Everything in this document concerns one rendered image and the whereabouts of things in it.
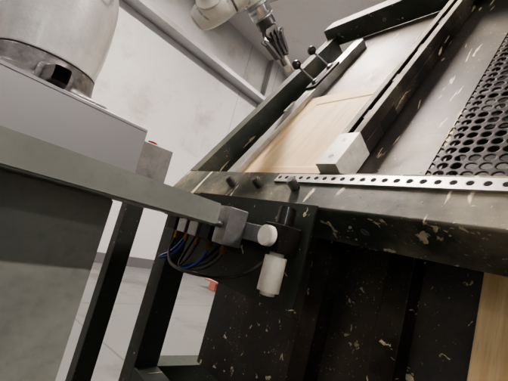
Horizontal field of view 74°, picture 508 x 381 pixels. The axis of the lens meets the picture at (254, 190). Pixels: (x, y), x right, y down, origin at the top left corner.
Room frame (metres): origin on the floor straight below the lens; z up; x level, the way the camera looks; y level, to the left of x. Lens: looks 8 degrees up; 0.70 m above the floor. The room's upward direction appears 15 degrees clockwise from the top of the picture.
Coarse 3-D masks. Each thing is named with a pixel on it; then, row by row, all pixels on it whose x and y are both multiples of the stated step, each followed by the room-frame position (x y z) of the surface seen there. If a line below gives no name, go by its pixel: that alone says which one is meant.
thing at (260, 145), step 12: (348, 48) 1.43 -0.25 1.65; (360, 48) 1.42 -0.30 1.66; (336, 60) 1.40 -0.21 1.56; (348, 60) 1.39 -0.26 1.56; (336, 72) 1.35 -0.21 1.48; (324, 84) 1.32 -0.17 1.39; (312, 96) 1.29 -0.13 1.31; (300, 108) 1.26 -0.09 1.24; (288, 120) 1.23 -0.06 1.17; (276, 132) 1.21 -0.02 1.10; (264, 144) 1.18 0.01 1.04; (252, 156) 1.16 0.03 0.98; (240, 168) 1.14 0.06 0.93
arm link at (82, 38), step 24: (0, 0) 0.50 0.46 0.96; (24, 0) 0.48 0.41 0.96; (48, 0) 0.48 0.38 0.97; (72, 0) 0.50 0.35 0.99; (96, 0) 0.52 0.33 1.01; (0, 24) 0.50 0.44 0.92; (24, 24) 0.48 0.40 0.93; (48, 24) 0.49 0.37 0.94; (72, 24) 0.50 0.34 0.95; (96, 24) 0.53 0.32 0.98; (48, 48) 0.50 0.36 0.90; (72, 48) 0.51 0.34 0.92; (96, 48) 0.55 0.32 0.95; (96, 72) 0.57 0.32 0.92
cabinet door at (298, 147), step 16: (336, 96) 1.18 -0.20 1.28; (352, 96) 1.10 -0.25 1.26; (368, 96) 1.05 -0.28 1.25; (304, 112) 1.23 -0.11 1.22; (320, 112) 1.16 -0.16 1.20; (336, 112) 1.09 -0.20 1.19; (352, 112) 1.03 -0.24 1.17; (288, 128) 1.21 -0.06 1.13; (304, 128) 1.14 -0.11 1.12; (320, 128) 1.07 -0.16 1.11; (336, 128) 1.01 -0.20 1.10; (272, 144) 1.17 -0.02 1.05; (288, 144) 1.11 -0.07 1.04; (304, 144) 1.05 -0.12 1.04; (320, 144) 0.99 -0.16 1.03; (256, 160) 1.15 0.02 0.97; (272, 160) 1.09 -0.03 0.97; (288, 160) 1.03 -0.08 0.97; (304, 160) 0.98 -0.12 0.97
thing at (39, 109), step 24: (0, 72) 0.42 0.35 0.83; (24, 72) 0.43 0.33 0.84; (0, 96) 0.42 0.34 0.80; (24, 96) 0.44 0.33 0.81; (48, 96) 0.46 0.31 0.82; (72, 96) 0.48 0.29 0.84; (0, 120) 0.43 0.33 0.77; (24, 120) 0.45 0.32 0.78; (48, 120) 0.47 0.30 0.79; (72, 120) 0.49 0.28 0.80; (96, 120) 0.51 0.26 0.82; (120, 120) 0.54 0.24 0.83; (72, 144) 0.50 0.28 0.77; (96, 144) 0.52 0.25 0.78; (120, 144) 0.55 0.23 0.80
